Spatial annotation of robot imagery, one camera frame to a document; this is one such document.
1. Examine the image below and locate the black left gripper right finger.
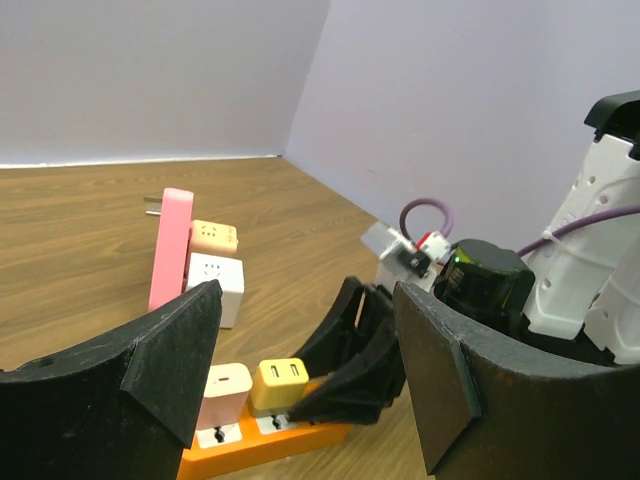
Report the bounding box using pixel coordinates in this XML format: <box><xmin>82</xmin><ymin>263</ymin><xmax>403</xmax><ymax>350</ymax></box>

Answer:
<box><xmin>393</xmin><ymin>283</ymin><xmax>639</xmax><ymax>479</ymax></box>

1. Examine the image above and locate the orange power strip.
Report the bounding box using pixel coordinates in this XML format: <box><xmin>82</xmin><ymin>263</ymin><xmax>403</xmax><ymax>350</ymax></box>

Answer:
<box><xmin>177</xmin><ymin>395</ymin><xmax>351</xmax><ymax>479</ymax></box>

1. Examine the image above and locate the yellow green cube socket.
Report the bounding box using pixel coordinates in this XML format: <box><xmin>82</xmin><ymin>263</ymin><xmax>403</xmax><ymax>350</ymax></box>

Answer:
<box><xmin>249</xmin><ymin>358</ymin><xmax>309</xmax><ymax>417</ymax></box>

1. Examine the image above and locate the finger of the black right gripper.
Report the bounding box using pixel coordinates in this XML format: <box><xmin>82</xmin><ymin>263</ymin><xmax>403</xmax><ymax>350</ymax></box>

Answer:
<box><xmin>293</xmin><ymin>276</ymin><xmax>369</xmax><ymax>373</ymax></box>
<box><xmin>287</xmin><ymin>319</ymin><xmax>406</xmax><ymax>425</ymax></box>

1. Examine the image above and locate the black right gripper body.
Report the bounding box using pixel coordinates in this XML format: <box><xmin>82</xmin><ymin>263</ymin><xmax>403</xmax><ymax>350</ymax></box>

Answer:
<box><xmin>350</xmin><ymin>284</ymin><xmax>398</xmax><ymax>370</ymax></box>

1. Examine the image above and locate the pink cube socket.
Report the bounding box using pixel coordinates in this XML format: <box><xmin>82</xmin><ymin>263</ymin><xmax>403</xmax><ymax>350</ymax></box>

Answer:
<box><xmin>196</xmin><ymin>362</ymin><xmax>253</xmax><ymax>430</ymax></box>

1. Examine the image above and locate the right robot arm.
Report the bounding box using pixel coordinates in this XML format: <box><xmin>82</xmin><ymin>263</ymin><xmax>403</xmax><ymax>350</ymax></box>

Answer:
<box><xmin>286</xmin><ymin>91</ymin><xmax>639</xmax><ymax>425</ymax></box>

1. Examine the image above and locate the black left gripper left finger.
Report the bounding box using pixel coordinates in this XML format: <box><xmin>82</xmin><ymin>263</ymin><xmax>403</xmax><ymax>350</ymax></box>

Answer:
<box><xmin>1</xmin><ymin>281</ymin><xmax>222</xmax><ymax>479</ymax></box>

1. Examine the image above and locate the white cube socket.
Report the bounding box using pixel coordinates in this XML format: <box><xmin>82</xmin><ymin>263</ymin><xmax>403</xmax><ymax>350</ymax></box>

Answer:
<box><xmin>185</xmin><ymin>253</ymin><xmax>245</xmax><ymax>329</ymax></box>

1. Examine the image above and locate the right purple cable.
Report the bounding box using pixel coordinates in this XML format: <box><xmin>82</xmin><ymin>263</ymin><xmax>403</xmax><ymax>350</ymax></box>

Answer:
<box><xmin>399</xmin><ymin>198</ymin><xmax>640</xmax><ymax>261</ymax></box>

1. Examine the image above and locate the beige dragon cube socket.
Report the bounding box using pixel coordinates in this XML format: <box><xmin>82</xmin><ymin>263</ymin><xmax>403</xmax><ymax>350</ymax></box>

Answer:
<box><xmin>189</xmin><ymin>220</ymin><xmax>239</xmax><ymax>256</ymax></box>

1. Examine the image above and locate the pink triangular socket adapter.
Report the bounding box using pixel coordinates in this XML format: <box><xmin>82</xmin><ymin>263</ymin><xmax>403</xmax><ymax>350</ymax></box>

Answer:
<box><xmin>144</xmin><ymin>188</ymin><xmax>194</xmax><ymax>311</ymax></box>

